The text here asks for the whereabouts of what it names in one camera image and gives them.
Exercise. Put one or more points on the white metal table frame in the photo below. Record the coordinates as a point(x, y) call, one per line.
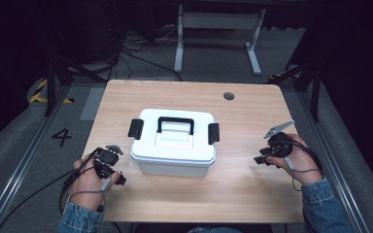
point(220, 21)

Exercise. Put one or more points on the person's right hand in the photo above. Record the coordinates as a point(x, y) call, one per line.
point(302, 165)

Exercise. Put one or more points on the black tripod stand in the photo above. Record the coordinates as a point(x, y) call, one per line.
point(314, 84)
point(52, 81)

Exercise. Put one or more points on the yellow black hazard tape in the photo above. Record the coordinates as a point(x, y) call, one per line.
point(38, 95)

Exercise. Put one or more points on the person's left hand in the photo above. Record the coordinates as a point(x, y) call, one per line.
point(85, 189)

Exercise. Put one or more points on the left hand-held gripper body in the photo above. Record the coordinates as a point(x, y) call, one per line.
point(108, 157)

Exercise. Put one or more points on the person's blue jeans lap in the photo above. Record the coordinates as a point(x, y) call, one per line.
point(213, 230)

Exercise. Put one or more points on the grey round table grommet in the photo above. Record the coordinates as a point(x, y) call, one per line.
point(228, 96)

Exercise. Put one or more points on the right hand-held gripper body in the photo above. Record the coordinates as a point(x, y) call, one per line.
point(280, 144)

